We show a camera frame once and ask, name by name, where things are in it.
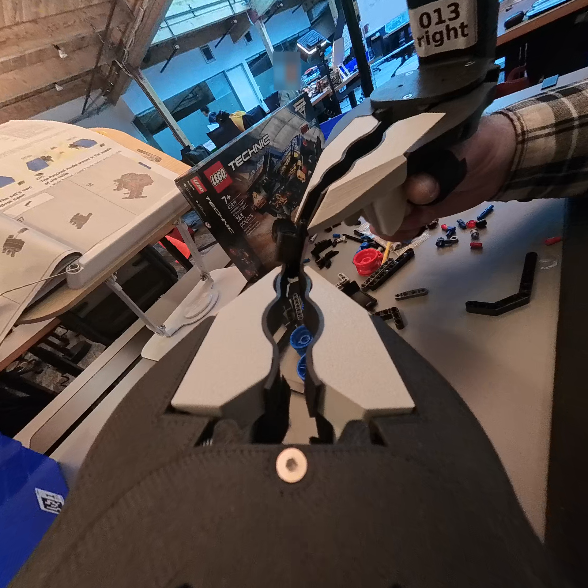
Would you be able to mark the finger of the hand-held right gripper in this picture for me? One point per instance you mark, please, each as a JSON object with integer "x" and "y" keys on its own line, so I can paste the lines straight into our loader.
{"x": 367, "y": 183}
{"x": 340, "y": 138}

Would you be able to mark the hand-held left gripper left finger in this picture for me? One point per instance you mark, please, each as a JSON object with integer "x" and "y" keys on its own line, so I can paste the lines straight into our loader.
{"x": 225, "y": 367}

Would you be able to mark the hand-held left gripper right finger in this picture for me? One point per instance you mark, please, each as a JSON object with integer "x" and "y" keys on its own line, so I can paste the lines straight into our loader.
{"x": 363, "y": 367}

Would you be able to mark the black connector assembly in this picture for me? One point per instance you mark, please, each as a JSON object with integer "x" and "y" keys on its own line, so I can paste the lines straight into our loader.
{"x": 287, "y": 243}

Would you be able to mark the black angled long beam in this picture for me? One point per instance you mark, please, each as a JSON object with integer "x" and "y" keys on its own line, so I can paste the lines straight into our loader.
{"x": 523, "y": 285}

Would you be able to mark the building instruction booklet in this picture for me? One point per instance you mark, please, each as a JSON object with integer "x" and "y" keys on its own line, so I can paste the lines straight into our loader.
{"x": 105, "y": 202}

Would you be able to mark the grey desk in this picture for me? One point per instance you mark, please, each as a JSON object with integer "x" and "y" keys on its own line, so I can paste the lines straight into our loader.
{"x": 459, "y": 367}

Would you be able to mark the person's right hand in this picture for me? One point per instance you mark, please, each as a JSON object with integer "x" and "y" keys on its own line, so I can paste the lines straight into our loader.
{"x": 487, "y": 160}

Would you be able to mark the black L-shaped beam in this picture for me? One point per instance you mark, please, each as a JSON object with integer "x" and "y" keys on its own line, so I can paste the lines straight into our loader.
{"x": 390, "y": 314}

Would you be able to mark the blue wheel rim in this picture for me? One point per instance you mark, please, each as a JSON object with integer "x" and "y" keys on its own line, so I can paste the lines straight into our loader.
{"x": 302, "y": 367}
{"x": 301, "y": 339}

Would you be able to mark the long yellow axle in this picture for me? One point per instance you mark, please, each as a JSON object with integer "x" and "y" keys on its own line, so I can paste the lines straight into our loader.
{"x": 386, "y": 252}

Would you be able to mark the black flat clip panel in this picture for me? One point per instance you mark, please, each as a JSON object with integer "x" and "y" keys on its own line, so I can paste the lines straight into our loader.
{"x": 360, "y": 294}

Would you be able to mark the red wheel rim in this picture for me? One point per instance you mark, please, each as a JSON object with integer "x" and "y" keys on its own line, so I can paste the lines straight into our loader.
{"x": 366, "y": 262}

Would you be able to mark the black seven-hole beam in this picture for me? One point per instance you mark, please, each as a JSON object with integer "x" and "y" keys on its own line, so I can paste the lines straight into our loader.
{"x": 399, "y": 262}

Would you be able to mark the long grey beam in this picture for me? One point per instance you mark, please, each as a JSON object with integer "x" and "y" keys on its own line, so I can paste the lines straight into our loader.
{"x": 297, "y": 305}

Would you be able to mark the grey nine-hole beam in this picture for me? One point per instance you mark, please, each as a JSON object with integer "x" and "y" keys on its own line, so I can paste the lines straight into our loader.
{"x": 374, "y": 277}

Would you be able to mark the black floor pole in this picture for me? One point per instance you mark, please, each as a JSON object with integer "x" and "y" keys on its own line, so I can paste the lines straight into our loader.
{"x": 358, "y": 46}

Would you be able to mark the scattered small pins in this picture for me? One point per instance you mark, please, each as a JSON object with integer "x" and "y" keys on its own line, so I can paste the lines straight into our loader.
{"x": 459, "y": 225}

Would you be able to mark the monster truck toy box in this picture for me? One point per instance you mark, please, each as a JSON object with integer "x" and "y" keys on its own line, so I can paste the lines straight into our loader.
{"x": 239, "y": 197}

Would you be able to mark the orange angular object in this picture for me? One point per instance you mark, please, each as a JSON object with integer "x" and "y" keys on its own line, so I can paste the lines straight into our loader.
{"x": 177, "y": 246}

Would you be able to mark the clear plastic scrap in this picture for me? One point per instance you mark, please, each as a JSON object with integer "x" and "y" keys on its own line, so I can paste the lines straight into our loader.
{"x": 549, "y": 262}

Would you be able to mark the blue bin with square tag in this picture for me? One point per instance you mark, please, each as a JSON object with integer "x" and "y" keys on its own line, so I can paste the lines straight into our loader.
{"x": 23, "y": 487}

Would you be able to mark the black bent frame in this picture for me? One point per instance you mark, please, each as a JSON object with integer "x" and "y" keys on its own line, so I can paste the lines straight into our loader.
{"x": 324, "y": 250}

